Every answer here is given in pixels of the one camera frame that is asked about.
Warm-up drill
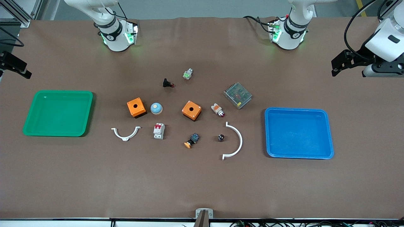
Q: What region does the white red circuit breaker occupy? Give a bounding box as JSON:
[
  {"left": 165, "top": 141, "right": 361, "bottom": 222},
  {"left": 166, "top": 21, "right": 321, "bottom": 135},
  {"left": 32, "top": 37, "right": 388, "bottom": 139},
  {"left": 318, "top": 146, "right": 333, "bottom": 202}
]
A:
[{"left": 153, "top": 123, "right": 165, "bottom": 140}]

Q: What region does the green plastic tray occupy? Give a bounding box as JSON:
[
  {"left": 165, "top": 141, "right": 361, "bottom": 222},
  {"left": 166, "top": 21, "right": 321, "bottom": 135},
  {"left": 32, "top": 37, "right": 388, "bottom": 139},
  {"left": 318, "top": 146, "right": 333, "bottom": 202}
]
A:
[{"left": 22, "top": 90, "right": 94, "bottom": 137}]

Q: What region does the blue plastic tray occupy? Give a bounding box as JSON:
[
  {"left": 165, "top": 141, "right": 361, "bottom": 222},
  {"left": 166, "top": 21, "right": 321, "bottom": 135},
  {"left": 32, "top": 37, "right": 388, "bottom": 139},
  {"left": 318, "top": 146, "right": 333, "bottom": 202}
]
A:
[{"left": 264, "top": 107, "right": 335, "bottom": 160}]

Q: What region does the metal mesh power supply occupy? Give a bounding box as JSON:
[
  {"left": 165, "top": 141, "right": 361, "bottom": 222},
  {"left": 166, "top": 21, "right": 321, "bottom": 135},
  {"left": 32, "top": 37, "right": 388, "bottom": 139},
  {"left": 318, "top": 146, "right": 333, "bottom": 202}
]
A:
[{"left": 223, "top": 83, "right": 253, "bottom": 110}]

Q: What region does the small white pipe clamp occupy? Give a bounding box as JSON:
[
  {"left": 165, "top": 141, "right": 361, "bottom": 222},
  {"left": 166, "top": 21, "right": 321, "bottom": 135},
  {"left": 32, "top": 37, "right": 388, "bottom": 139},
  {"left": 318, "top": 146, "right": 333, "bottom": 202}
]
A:
[{"left": 111, "top": 126, "right": 141, "bottom": 142}]

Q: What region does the large white pipe clamp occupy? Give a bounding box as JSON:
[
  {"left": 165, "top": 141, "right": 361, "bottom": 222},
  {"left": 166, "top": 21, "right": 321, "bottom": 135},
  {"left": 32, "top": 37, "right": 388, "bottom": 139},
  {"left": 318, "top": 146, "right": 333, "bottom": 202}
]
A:
[{"left": 222, "top": 122, "right": 243, "bottom": 161}]

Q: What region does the yellow mushroom push button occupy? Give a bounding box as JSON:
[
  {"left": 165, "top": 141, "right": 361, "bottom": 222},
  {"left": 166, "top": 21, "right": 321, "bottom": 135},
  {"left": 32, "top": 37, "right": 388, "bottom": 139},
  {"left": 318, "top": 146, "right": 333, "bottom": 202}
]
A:
[{"left": 184, "top": 133, "right": 200, "bottom": 148}]

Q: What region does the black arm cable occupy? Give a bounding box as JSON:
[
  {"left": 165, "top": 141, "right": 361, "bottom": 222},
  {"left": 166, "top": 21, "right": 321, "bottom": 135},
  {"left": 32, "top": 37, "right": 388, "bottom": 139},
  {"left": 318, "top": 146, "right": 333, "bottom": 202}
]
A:
[
  {"left": 344, "top": 0, "right": 393, "bottom": 61},
  {"left": 0, "top": 26, "right": 25, "bottom": 48}
]

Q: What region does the aluminium frame profile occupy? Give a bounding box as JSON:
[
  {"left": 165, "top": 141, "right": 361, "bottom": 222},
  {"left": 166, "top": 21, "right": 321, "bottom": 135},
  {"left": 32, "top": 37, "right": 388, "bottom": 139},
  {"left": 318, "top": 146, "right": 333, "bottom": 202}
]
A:
[{"left": 0, "top": 0, "right": 43, "bottom": 28}]

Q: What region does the black base cable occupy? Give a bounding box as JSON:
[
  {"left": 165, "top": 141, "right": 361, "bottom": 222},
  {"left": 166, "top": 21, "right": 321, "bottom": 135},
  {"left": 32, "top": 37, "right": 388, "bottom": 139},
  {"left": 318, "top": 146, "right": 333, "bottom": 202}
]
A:
[
  {"left": 243, "top": 15, "right": 276, "bottom": 33},
  {"left": 104, "top": 0, "right": 139, "bottom": 22}
]

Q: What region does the orange button enclosure box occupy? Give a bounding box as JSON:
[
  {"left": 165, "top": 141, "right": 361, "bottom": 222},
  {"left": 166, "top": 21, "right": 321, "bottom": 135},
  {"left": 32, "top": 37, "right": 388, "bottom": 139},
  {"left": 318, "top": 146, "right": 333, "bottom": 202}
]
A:
[
  {"left": 182, "top": 101, "right": 202, "bottom": 122},
  {"left": 127, "top": 97, "right": 147, "bottom": 119}
]

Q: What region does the red push button switch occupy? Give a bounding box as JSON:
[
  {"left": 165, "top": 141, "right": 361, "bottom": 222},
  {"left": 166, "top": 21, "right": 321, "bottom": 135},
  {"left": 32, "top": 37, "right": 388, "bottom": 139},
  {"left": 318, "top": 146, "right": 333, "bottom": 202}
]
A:
[{"left": 211, "top": 103, "right": 226, "bottom": 118}]

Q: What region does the grey metal camera bracket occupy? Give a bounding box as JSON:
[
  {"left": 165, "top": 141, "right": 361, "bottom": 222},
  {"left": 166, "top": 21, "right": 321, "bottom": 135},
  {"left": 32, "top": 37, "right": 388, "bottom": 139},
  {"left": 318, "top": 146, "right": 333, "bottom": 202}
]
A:
[{"left": 193, "top": 208, "right": 214, "bottom": 227}]

